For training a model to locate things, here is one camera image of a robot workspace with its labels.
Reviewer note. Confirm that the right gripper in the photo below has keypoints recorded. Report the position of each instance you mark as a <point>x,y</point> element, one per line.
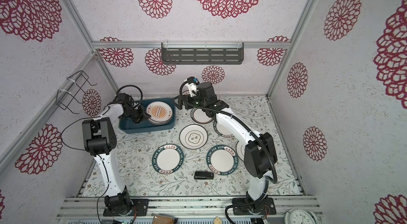
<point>188,98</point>

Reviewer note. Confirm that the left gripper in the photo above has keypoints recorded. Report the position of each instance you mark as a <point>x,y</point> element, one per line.
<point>142,116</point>

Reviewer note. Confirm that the orange sunburst plate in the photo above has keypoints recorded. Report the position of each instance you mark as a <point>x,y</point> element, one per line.
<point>160,113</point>

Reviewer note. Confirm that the white plate cloud emblem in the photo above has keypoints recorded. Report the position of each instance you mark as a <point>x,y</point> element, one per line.
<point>193,137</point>

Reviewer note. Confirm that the green rim plate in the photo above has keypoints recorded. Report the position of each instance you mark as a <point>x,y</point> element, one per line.
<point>222,160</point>
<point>167,159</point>
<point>200,117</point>
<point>222,131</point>

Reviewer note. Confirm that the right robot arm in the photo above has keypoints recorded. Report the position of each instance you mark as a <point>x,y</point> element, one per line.
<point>260,154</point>

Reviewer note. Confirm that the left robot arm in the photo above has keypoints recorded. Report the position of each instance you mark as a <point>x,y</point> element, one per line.
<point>100,142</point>

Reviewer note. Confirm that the teal plastic bin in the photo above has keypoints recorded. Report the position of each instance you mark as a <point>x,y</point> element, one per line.
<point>126,125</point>

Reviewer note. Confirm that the black small device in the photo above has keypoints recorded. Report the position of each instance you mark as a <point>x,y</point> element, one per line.
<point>202,175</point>

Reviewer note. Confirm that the brown box front edge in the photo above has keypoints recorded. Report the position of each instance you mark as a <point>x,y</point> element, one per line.
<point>160,219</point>

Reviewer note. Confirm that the white analog clock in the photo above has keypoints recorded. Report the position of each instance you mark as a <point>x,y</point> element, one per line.
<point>298,216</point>

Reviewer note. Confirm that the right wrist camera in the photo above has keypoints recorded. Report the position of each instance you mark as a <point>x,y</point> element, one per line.
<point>192,84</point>

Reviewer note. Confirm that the grey wall shelf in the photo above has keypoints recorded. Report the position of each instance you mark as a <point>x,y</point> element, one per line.
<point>206,54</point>

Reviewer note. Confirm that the black wire wall rack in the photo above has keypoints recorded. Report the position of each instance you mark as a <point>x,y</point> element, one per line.
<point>76,83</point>

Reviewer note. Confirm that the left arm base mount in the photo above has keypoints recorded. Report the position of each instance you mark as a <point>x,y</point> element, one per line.
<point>123,205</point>

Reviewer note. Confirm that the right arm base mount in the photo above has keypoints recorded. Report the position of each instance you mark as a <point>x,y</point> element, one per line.
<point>264,207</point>

